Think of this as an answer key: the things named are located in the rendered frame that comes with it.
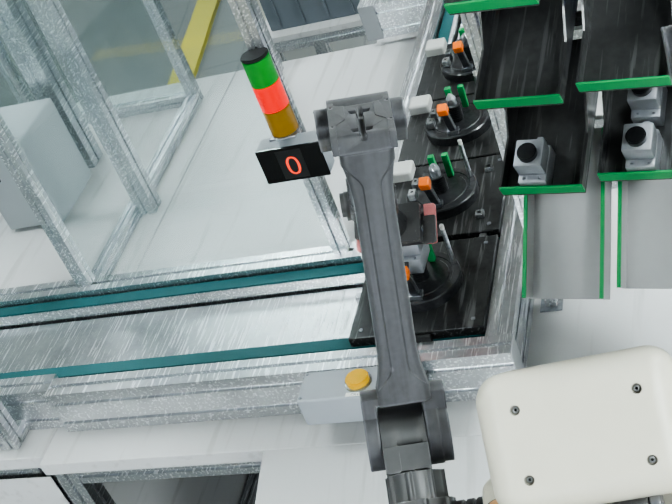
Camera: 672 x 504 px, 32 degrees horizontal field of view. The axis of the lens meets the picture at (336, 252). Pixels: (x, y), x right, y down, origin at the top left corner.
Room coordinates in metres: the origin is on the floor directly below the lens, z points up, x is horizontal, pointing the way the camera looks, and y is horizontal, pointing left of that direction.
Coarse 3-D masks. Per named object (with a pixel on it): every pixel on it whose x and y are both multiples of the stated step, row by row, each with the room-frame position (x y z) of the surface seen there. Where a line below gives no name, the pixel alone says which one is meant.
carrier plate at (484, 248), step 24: (456, 240) 1.72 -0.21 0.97; (480, 240) 1.70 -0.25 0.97; (480, 264) 1.63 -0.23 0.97; (480, 288) 1.57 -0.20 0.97; (360, 312) 1.64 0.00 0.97; (432, 312) 1.56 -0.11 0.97; (456, 312) 1.54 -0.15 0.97; (480, 312) 1.51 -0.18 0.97; (360, 336) 1.58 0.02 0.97; (432, 336) 1.52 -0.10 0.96; (456, 336) 1.50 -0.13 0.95
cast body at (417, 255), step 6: (408, 246) 1.62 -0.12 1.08; (414, 246) 1.61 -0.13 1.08; (420, 246) 1.62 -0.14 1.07; (426, 246) 1.64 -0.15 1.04; (408, 252) 1.62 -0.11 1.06; (414, 252) 1.61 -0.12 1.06; (420, 252) 1.61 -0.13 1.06; (426, 252) 1.63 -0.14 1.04; (408, 258) 1.61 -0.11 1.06; (414, 258) 1.61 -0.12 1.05; (420, 258) 1.60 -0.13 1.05; (426, 258) 1.63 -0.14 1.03; (414, 264) 1.60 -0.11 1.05; (420, 264) 1.60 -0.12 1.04; (414, 270) 1.61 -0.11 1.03; (420, 270) 1.60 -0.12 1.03
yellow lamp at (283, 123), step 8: (288, 104) 1.82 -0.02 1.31; (280, 112) 1.80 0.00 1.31; (288, 112) 1.81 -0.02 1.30; (272, 120) 1.81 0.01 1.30; (280, 120) 1.80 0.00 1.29; (288, 120) 1.80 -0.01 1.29; (296, 120) 1.82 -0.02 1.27; (272, 128) 1.81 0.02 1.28; (280, 128) 1.80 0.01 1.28; (288, 128) 1.80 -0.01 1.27; (296, 128) 1.81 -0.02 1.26; (280, 136) 1.80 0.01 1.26
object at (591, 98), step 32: (576, 64) 1.61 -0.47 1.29; (576, 96) 1.56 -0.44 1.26; (512, 128) 1.56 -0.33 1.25; (544, 128) 1.54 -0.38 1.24; (576, 128) 1.51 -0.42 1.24; (512, 160) 1.53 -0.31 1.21; (576, 160) 1.47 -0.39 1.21; (512, 192) 1.48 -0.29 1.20; (544, 192) 1.45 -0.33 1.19; (576, 192) 1.42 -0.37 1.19
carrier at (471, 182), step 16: (432, 160) 1.91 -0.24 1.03; (448, 160) 1.89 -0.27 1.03; (464, 160) 1.87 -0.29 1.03; (480, 160) 1.94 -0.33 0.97; (496, 160) 1.92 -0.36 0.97; (400, 176) 1.98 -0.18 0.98; (416, 176) 1.97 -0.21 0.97; (432, 176) 1.86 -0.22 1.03; (448, 176) 1.90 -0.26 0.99; (464, 176) 1.88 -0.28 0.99; (480, 176) 1.89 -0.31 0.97; (496, 176) 1.87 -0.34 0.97; (400, 192) 1.94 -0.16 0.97; (416, 192) 1.88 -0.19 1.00; (448, 192) 1.85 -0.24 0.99; (464, 192) 1.83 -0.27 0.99; (480, 192) 1.84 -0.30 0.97; (496, 192) 1.82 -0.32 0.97; (448, 208) 1.80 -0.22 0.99; (464, 208) 1.80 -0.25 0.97; (480, 208) 1.79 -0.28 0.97; (496, 208) 1.77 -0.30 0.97; (448, 224) 1.78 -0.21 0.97; (464, 224) 1.76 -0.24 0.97; (480, 224) 1.74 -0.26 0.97; (496, 224) 1.72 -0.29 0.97
